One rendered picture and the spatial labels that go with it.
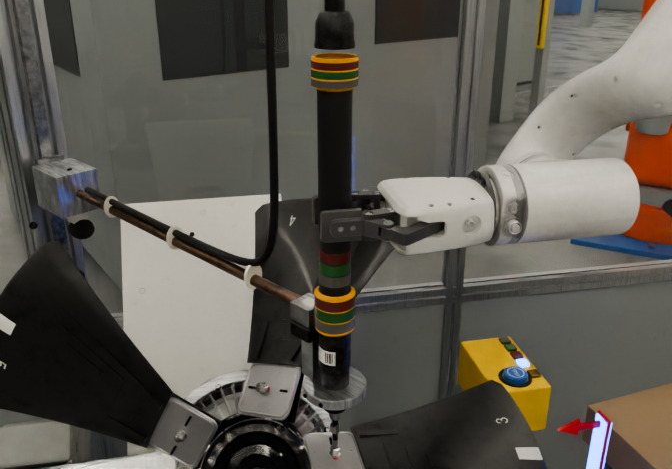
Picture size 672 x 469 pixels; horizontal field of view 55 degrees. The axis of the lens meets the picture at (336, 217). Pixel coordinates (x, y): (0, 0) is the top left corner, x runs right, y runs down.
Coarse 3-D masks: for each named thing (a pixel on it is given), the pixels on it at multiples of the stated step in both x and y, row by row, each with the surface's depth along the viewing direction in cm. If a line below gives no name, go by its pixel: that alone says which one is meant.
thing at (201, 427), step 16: (176, 400) 73; (176, 416) 74; (192, 416) 73; (208, 416) 73; (160, 432) 76; (192, 432) 74; (208, 432) 73; (160, 448) 77; (176, 448) 76; (192, 448) 75; (192, 464) 76
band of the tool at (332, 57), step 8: (312, 56) 59; (320, 56) 61; (328, 56) 61; (336, 56) 61; (352, 56) 60; (336, 72) 57; (320, 80) 58; (328, 80) 58; (336, 80) 58; (344, 80) 58; (320, 88) 58; (352, 88) 59
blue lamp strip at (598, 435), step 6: (600, 420) 82; (600, 426) 83; (606, 426) 82; (594, 432) 84; (600, 432) 83; (594, 438) 84; (600, 438) 83; (594, 444) 84; (600, 444) 83; (594, 450) 84; (600, 450) 83; (588, 456) 86; (594, 456) 84; (600, 456) 83; (588, 462) 86; (594, 462) 85; (588, 468) 86; (594, 468) 85
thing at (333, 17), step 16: (336, 0) 56; (320, 16) 57; (336, 16) 56; (320, 32) 57; (336, 32) 57; (352, 32) 57; (320, 48) 57; (336, 48) 57; (352, 48) 58; (320, 336) 69; (320, 352) 70; (336, 352) 69; (320, 368) 71; (336, 368) 69; (336, 384) 70
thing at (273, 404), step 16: (256, 368) 81; (272, 368) 79; (288, 368) 77; (272, 384) 77; (288, 384) 76; (240, 400) 79; (256, 400) 78; (272, 400) 76; (288, 400) 74; (256, 416) 77; (272, 416) 75
